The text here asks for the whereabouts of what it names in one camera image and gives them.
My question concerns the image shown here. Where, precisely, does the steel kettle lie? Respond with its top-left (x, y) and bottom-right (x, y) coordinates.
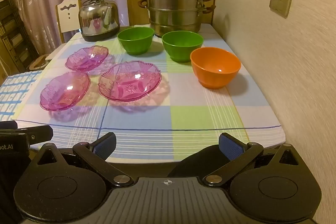
top-left (78, 0), bottom-right (121, 42)

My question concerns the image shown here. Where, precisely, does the orange plastic bowl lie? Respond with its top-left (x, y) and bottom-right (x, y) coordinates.
top-left (190, 47), bottom-right (241, 89)

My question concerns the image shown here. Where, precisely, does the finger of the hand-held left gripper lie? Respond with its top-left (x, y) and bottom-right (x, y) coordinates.
top-left (0, 121), bottom-right (18, 132)
top-left (26, 125), bottom-right (54, 147)

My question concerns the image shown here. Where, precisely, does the beige basket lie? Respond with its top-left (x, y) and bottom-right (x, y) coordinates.
top-left (30, 53), bottom-right (57, 72)

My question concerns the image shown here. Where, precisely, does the dark shelf rack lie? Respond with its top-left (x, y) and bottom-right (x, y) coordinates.
top-left (0, 0), bottom-right (40, 73)

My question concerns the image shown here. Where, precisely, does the green plastic bowl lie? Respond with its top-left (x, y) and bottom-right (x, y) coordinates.
top-left (117, 27), bottom-right (154, 55)
top-left (162, 31), bottom-right (204, 62)

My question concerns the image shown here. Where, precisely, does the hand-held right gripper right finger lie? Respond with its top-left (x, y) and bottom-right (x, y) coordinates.
top-left (203, 132), bottom-right (305, 187)

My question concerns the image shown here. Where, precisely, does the white wooden chair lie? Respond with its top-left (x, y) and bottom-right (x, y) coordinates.
top-left (56, 0), bottom-right (83, 43)

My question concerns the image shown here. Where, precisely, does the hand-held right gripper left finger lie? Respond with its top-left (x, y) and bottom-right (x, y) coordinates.
top-left (31, 132), bottom-right (133, 187)

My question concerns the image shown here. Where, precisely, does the small pink glass plate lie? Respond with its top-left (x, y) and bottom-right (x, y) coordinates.
top-left (65, 46), bottom-right (109, 72)
top-left (40, 71), bottom-right (91, 111)

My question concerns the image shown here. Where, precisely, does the steel steamer pot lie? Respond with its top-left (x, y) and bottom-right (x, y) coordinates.
top-left (137, 0), bottom-right (218, 38)

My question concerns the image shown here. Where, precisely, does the blue checked cloth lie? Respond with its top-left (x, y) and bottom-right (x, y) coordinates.
top-left (0, 70), bottom-right (44, 122)

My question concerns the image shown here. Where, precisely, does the checked pastel tablecloth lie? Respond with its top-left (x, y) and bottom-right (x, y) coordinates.
top-left (12, 23), bottom-right (286, 164)

